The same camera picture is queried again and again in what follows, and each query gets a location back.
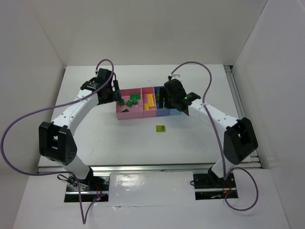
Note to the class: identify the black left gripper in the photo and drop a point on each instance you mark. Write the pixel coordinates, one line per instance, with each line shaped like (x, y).
(116, 89)

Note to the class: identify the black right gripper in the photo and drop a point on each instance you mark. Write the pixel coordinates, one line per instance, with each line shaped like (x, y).
(167, 99)

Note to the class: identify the yellow long lego plate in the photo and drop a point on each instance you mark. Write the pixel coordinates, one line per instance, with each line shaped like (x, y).
(151, 102)

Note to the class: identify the dark green long lego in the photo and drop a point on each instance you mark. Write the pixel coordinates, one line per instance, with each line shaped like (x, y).
(135, 96)

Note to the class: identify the dark green square lego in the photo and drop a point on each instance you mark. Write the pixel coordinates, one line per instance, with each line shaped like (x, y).
(129, 103)

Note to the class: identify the yellow short lego brick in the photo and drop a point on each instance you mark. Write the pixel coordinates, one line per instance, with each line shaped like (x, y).
(146, 106)

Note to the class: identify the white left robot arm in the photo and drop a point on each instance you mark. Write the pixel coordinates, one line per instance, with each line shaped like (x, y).
(56, 142)

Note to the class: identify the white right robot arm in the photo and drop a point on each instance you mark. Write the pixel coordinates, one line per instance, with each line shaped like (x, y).
(236, 137)

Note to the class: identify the large pink bin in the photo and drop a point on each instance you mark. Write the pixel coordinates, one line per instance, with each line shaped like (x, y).
(135, 111)

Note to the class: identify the dark blue bin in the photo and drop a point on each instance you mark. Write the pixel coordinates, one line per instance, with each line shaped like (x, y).
(163, 111)

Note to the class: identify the light blue bin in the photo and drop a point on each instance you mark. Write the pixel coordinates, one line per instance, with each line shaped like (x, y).
(174, 111)

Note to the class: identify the small pink bin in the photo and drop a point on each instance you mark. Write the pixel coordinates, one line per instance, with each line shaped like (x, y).
(152, 111)

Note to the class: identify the lime stacked lego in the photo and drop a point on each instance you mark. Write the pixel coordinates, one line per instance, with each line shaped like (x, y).
(160, 128)

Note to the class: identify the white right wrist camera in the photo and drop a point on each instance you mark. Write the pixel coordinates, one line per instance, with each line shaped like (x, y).
(173, 76)

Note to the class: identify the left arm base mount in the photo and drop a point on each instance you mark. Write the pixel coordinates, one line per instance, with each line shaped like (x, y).
(99, 189)

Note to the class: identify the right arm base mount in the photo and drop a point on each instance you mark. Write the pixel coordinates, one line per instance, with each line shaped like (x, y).
(209, 187)

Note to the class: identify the aluminium front rail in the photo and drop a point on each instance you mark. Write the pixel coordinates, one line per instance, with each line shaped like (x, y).
(145, 168)

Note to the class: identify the aluminium rail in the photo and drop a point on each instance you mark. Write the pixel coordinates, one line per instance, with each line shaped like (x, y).
(254, 161)
(145, 168)

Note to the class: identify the aluminium right rail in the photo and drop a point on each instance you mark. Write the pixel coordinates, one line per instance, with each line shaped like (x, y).
(254, 161)

